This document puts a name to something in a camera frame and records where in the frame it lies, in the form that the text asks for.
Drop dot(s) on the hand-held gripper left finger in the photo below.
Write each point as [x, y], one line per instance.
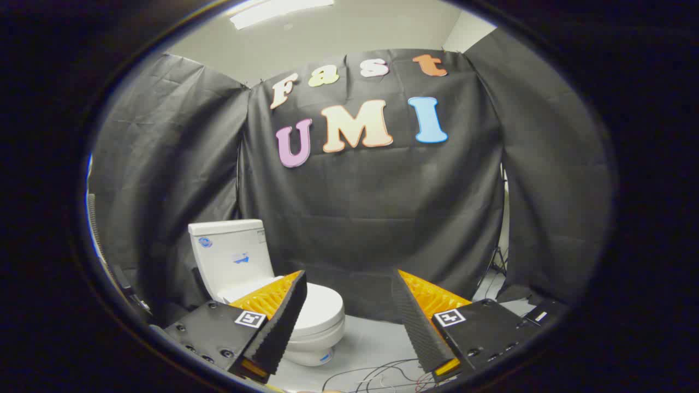
[284, 322]

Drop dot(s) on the white toilet with tank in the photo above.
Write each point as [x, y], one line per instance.
[229, 256]

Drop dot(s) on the ceiling light panel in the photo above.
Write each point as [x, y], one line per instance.
[278, 11]

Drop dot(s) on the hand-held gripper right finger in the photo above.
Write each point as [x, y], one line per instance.
[415, 322]

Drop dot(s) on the black box with white label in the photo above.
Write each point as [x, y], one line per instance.
[554, 311]

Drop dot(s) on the black backdrop cloth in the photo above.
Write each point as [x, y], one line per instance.
[355, 191]

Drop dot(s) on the white toilet lid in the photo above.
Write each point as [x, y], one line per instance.
[322, 308]

